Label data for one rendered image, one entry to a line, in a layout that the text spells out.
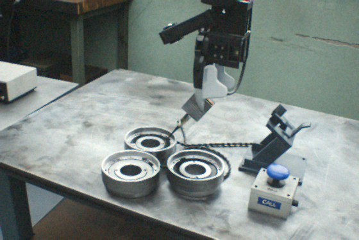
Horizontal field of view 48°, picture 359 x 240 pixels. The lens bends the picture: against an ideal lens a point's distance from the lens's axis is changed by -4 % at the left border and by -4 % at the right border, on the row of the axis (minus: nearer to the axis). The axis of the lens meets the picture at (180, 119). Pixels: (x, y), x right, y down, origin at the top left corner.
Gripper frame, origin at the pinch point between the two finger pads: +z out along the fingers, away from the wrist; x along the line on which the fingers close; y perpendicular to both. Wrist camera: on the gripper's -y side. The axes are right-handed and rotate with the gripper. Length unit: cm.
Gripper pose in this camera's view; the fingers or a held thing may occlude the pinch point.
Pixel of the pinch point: (201, 100)
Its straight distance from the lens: 79.8
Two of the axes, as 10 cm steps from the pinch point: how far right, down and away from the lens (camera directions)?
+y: 9.3, 2.1, -3.1
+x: 3.7, -3.9, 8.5
